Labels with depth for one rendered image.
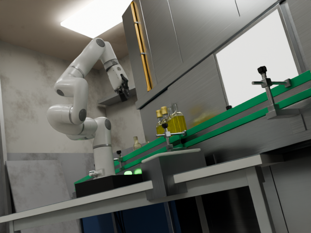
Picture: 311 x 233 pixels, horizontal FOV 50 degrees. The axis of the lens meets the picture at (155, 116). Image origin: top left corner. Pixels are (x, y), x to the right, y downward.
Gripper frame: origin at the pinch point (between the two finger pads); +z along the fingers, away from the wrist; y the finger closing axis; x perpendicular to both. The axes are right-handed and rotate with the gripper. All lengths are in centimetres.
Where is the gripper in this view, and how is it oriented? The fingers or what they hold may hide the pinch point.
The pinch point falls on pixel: (125, 95)
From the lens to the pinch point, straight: 162.0
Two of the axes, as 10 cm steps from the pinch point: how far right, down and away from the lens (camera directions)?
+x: -7.9, 3.0, -5.4
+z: 4.1, 9.1, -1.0
